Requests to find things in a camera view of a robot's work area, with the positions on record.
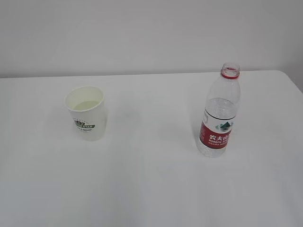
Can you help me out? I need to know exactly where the white paper coffee cup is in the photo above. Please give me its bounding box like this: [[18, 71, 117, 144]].
[[64, 86, 107, 141]]

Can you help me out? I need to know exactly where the clear Nongfu Spring water bottle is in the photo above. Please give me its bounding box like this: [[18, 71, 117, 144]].
[[197, 62, 241, 158]]

